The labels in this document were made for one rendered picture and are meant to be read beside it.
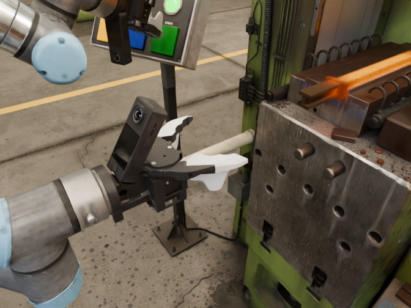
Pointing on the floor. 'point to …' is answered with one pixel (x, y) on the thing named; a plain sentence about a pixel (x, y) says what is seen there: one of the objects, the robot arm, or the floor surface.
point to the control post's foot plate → (167, 238)
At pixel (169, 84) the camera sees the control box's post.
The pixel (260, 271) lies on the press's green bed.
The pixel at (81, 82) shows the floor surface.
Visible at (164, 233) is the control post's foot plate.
